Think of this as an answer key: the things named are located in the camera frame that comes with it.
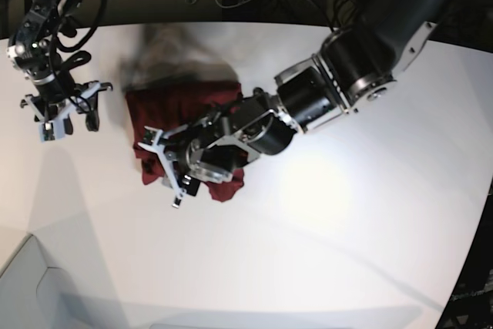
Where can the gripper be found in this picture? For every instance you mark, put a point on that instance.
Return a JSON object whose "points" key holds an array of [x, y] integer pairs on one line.
{"points": [[41, 64], [219, 142]]}

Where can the dark red long-sleeve t-shirt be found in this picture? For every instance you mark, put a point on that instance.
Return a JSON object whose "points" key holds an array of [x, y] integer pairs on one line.
{"points": [[167, 105]]}

